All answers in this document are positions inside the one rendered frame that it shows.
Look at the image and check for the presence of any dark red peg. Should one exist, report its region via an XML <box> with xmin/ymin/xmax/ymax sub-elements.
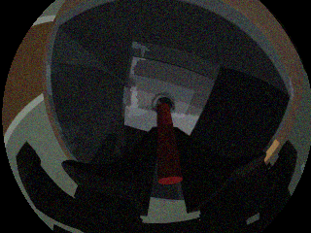
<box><xmin>156</xmin><ymin>102</ymin><xmax>183</xmax><ymax>185</ymax></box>

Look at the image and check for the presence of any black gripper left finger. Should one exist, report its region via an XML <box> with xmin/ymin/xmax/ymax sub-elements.
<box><xmin>61</xmin><ymin>127</ymin><xmax>158</xmax><ymax>216</ymax></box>

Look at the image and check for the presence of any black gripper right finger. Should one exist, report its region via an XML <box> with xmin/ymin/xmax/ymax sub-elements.
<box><xmin>174</xmin><ymin>127</ymin><xmax>267</xmax><ymax>214</ymax></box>

